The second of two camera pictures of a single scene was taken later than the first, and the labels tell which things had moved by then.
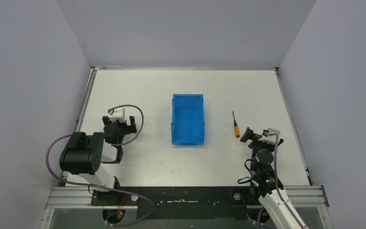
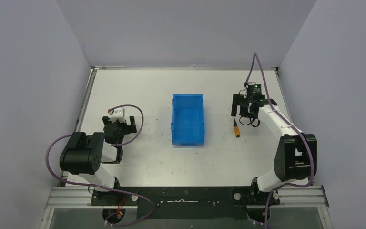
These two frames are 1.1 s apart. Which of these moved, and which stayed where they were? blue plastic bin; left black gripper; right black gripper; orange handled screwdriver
Moved: right black gripper
Stayed: blue plastic bin; left black gripper; orange handled screwdriver
